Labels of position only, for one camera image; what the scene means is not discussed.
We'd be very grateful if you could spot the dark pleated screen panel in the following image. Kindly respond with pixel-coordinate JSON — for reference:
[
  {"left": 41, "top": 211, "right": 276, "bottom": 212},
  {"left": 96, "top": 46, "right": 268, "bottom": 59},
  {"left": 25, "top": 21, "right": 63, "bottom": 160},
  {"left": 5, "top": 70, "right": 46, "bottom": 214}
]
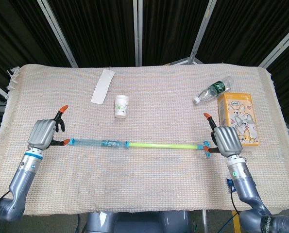
[
  {"left": 0, "top": 0, "right": 72, "bottom": 85},
  {"left": 196, "top": 0, "right": 289, "bottom": 67},
  {"left": 142, "top": 0, "right": 209, "bottom": 66},
  {"left": 48, "top": 0, "right": 138, "bottom": 68}
]

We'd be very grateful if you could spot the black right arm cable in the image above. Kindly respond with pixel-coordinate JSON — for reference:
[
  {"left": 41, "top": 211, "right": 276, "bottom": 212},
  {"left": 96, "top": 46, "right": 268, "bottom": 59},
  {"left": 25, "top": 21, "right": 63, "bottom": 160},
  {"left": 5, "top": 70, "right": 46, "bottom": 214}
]
[{"left": 225, "top": 178, "right": 241, "bottom": 220}]

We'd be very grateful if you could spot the clear plastic water bottle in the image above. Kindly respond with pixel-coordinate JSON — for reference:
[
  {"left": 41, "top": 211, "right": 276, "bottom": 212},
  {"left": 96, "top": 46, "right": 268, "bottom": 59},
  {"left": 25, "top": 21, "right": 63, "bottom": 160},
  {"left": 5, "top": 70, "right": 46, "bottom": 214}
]
[{"left": 192, "top": 76, "right": 234, "bottom": 105}]

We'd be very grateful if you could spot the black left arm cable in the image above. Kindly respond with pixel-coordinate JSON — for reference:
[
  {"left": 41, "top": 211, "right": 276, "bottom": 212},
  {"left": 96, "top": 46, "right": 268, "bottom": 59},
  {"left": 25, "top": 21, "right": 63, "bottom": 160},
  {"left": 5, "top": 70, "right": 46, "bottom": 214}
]
[{"left": 0, "top": 189, "right": 12, "bottom": 202}]

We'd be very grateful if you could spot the grey robot torso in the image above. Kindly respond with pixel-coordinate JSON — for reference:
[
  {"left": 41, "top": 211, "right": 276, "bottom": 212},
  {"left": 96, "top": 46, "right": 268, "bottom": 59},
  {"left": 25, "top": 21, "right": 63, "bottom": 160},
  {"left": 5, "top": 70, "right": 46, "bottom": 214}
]
[{"left": 85, "top": 210, "right": 191, "bottom": 233}]

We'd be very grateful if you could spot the beige woven tablecloth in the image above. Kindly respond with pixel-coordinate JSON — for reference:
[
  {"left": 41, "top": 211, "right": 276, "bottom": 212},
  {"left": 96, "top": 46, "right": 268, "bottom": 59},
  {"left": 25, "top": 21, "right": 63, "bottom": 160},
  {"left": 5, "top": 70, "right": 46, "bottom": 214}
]
[{"left": 0, "top": 63, "right": 289, "bottom": 216}]

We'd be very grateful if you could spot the white paper strip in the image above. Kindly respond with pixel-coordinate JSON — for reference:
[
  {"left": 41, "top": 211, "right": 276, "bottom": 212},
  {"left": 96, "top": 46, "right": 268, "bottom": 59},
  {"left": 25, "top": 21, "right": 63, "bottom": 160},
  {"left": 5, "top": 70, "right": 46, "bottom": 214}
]
[{"left": 90, "top": 69, "right": 116, "bottom": 105}]

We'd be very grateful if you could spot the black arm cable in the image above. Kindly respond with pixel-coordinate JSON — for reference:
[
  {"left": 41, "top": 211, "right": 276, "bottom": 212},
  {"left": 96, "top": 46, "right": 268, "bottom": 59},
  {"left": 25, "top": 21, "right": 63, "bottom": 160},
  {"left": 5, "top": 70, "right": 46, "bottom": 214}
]
[
  {"left": 225, "top": 178, "right": 241, "bottom": 220},
  {"left": 0, "top": 189, "right": 12, "bottom": 202}
]

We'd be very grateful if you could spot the white screen frame post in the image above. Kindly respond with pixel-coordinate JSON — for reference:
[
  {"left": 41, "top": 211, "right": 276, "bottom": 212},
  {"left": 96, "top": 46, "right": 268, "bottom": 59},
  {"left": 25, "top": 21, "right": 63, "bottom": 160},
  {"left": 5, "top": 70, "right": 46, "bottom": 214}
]
[
  {"left": 170, "top": 0, "right": 218, "bottom": 66},
  {"left": 37, "top": 0, "right": 79, "bottom": 68},
  {"left": 132, "top": 0, "right": 144, "bottom": 67},
  {"left": 258, "top": 21, "right": 289, "bottom": 69}
]

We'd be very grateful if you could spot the green liquid-filled clear plastic tube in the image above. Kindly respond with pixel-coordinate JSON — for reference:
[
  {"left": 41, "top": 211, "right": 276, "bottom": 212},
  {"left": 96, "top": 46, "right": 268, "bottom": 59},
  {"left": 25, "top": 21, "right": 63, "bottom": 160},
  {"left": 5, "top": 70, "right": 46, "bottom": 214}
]
[{"left": 68, "top": 137, "right": 131, "bottom": 149}]

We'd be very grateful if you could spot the white paper cup green print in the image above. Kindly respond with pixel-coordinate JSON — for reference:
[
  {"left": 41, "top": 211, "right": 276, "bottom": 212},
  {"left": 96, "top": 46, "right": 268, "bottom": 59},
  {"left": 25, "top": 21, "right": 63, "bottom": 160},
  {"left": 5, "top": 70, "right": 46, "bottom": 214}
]
[{"left": 114, "top": 94, "right": 130, "bottom": 119}]

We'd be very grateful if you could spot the left grey five-finger robot hand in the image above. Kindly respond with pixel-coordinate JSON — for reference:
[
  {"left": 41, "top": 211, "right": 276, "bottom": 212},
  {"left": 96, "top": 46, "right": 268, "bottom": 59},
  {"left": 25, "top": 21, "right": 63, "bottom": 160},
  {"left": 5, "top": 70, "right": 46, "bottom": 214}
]
[{"left": 27, "top": 105, "right": 71, "bottom": 150}]

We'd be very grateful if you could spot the right grey five-finger robot hand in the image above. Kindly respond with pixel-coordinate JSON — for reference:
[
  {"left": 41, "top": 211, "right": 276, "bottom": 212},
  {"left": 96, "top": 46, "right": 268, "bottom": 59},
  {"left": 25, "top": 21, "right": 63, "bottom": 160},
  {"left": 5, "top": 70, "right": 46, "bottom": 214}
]
[{"left": 202, "top": 112, "right": 243, "bottom": 158}]

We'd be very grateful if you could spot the yellow corgi tissue box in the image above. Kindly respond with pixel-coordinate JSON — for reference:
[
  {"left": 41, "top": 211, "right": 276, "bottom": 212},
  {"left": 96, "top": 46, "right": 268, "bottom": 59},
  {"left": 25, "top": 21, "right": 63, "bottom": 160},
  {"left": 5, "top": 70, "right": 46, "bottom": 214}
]
[{"left": 217, "top": 92, "right": 261, "bottom": 148}]

